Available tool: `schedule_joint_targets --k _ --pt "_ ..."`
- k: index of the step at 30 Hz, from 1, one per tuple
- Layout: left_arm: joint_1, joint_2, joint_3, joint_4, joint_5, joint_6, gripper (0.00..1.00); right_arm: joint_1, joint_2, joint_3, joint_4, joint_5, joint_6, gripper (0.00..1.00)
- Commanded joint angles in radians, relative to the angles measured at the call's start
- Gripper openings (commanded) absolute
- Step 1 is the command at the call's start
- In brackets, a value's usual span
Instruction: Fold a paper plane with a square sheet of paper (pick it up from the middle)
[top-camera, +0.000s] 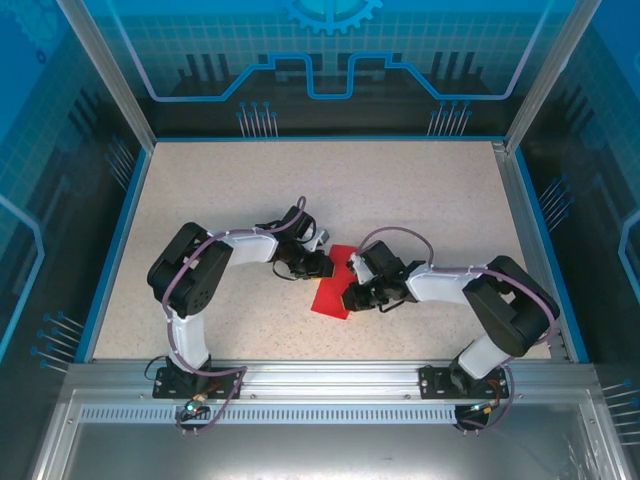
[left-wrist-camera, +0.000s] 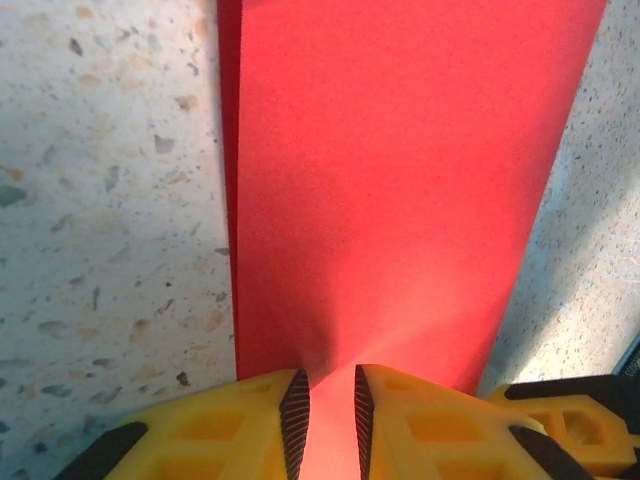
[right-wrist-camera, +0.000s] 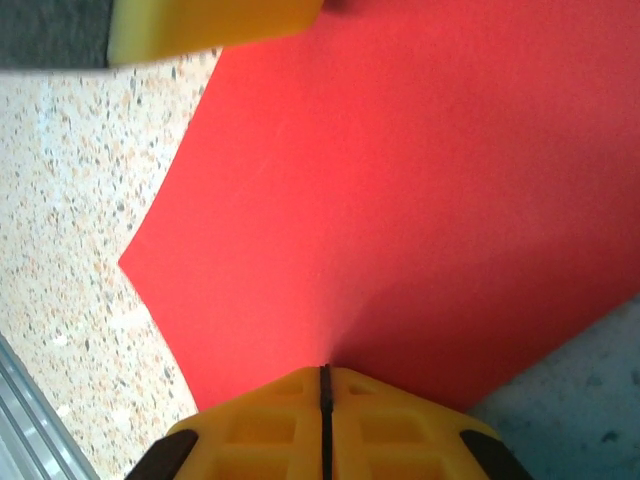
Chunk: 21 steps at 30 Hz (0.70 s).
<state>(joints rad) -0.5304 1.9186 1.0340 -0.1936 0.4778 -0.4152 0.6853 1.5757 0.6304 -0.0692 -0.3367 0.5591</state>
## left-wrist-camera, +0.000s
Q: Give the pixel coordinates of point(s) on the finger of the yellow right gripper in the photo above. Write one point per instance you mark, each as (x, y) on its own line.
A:
(615, 430)

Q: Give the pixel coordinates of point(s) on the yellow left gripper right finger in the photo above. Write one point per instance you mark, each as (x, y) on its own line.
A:
(450, 440)

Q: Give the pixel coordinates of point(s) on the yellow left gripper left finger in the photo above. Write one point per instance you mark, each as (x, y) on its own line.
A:
(210, 435)

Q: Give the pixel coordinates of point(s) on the red paper sheet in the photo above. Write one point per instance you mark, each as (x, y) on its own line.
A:
(390, 175)

